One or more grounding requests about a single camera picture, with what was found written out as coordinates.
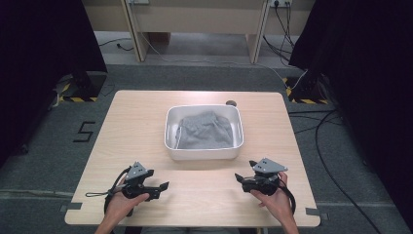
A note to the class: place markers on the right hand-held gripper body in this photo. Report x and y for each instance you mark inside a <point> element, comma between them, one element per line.
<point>269,166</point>

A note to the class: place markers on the dark tape corner marker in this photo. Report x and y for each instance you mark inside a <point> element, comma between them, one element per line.
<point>313,211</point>
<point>73,206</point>

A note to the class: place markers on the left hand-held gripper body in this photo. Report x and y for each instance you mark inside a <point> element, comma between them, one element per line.
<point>138,170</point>

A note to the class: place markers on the person's right hand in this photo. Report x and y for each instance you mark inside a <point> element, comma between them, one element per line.
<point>276,204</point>

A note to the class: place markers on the person's left hand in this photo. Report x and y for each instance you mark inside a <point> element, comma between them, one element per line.
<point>121,206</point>

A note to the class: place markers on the beige wooden desk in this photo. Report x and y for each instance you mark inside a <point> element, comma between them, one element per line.
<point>195,19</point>

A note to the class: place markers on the white plastic bin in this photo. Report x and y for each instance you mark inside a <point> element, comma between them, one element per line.
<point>201,154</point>

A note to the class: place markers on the black curtain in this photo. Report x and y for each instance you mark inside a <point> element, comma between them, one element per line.
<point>373,65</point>
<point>39,65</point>

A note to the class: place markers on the white power outlet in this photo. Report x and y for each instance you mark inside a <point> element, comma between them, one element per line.
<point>281,2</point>

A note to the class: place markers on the stand base with striped tape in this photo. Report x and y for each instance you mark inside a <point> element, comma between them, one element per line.
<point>82,87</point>
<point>307,91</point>

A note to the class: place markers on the grey pants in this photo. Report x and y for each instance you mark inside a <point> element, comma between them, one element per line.
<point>204,133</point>

